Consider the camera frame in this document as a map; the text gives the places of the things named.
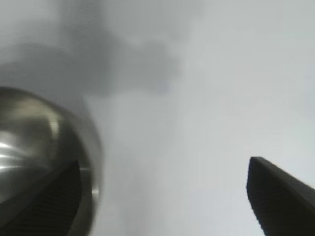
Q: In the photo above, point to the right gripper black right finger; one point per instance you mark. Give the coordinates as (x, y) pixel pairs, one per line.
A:
(283, 201)

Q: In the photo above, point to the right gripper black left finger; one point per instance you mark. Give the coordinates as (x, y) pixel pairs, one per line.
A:
(46, 209)

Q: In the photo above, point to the stainless steel mixing bowl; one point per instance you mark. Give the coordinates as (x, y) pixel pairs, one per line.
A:
(37, 127)

